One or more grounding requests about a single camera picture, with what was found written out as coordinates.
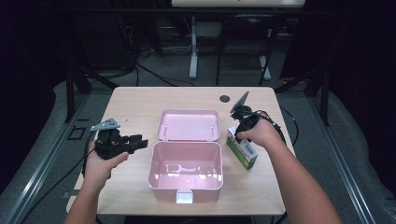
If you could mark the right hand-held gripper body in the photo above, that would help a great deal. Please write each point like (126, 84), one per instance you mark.
(246, 118)

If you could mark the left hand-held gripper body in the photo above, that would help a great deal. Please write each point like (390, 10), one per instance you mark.
(109, 146)

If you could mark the white green carton box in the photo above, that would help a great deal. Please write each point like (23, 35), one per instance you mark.
(246, 155)

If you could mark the pink storage box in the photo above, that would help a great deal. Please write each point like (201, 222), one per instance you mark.
(186, 161)

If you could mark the person's right hand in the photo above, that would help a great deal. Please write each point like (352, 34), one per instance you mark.
(264, 133)

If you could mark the person's left hand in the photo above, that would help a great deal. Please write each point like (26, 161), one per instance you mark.
(96, 169)

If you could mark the white desk leg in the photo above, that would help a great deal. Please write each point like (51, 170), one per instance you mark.
(264, 67)
(193, 59)

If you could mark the black metal stand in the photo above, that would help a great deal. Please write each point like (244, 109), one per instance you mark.
(70, 99)
(325, 102)

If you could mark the grey tape piece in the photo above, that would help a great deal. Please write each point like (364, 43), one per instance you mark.
(66, 195)

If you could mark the black chair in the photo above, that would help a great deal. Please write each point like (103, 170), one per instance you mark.
(249, 21)

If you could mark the white background desk top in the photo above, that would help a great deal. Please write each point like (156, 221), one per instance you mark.
(236, 2)

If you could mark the aluminium floor rail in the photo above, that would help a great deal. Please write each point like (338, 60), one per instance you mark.
(40, 168)
(342, 161)

